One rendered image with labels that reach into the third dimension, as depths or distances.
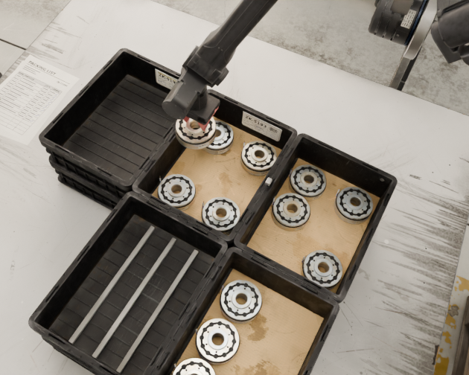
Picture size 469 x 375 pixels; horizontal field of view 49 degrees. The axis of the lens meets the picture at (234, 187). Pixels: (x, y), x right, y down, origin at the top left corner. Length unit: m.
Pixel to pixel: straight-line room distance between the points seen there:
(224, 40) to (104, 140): 0.66
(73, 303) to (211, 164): 0.53
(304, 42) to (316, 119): 1.30
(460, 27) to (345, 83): 1.10
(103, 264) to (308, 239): 0.54
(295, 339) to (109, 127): 0.81
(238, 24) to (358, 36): 2.23
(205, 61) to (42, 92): 0.91
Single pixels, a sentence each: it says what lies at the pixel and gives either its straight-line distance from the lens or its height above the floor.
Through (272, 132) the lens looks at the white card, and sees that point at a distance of 1.50.
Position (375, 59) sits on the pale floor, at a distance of 3.08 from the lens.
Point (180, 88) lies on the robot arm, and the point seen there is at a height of 1.26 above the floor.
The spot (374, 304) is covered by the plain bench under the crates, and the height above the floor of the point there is 0.70.
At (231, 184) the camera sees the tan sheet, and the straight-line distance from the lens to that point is 1.47.
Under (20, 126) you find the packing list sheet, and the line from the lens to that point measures 1.82.
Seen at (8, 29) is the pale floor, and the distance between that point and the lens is 3.19.
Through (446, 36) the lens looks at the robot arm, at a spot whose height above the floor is 1.55.
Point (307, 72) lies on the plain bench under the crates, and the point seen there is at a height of 0.70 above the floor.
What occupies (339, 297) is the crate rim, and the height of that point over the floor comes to 0.93.
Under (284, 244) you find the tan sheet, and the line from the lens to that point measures 1.40.
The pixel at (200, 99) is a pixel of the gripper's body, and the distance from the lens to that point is 1.19.
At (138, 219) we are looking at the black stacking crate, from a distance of 1.42.
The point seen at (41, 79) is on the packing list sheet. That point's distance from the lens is 1.93.
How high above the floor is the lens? 2.10
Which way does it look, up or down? 60 degrees down
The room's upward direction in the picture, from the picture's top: 8 degrees clockwise
